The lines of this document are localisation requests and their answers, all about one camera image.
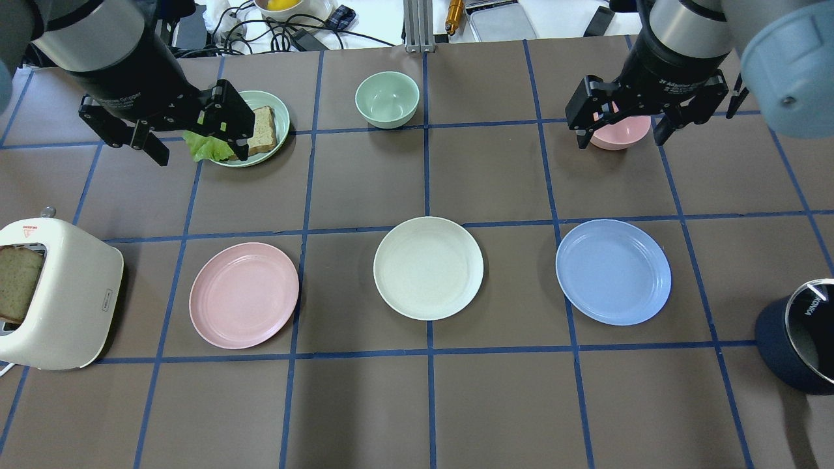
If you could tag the bread slice on plate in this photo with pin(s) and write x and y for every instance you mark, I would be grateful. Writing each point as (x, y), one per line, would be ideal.
(267, 138)

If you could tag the cream white toaster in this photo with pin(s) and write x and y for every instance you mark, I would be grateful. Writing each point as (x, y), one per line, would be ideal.
(72, 308)

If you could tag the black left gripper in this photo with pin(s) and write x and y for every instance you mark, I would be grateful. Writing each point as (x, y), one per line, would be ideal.
(130, 81)

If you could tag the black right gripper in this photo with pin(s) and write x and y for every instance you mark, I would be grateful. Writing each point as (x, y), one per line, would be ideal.
(671, 70)

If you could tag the green plate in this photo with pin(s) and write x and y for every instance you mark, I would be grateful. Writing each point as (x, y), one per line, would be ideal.
(258, 98)

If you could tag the pink bowl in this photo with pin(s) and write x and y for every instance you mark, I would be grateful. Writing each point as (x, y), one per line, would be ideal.
(623, 134)

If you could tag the aluminium frame post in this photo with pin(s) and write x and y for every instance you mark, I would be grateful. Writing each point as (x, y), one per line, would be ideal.
(419, 26)

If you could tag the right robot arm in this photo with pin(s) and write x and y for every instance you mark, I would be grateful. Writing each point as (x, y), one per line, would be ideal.
(673, 69)

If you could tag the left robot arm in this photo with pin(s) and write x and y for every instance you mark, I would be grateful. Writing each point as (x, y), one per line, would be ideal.
(133, 83)

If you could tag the green bowl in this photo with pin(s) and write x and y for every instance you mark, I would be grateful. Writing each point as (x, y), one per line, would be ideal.
(387, 100)

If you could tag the white bowl with fruit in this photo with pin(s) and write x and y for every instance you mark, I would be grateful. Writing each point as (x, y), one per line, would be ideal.
(300, 12)

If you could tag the green lettuce leaf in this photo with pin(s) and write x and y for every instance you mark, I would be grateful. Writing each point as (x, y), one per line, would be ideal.
(207, 148)

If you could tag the cream white plate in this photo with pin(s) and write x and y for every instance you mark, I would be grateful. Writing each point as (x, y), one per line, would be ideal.
(428, 268)

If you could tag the blue plate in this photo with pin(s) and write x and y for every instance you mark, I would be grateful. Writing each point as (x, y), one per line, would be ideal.
(613, 272)

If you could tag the pink plate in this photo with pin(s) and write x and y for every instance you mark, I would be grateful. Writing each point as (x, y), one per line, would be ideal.
(244, 295)

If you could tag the dark blue pot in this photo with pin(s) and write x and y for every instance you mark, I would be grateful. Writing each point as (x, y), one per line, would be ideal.
(775, 349)

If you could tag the glass pot lid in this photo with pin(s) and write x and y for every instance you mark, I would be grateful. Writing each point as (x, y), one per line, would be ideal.
(809, 324)

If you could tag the black power adapter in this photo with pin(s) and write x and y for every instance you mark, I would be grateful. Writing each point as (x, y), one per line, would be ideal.
(301, 40)

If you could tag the bread slice in toaster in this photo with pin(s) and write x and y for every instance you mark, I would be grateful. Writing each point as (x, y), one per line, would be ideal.
(20, 272)

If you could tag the silver digital scale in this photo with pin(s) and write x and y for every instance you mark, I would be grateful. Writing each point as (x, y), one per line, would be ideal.
(499, 21)

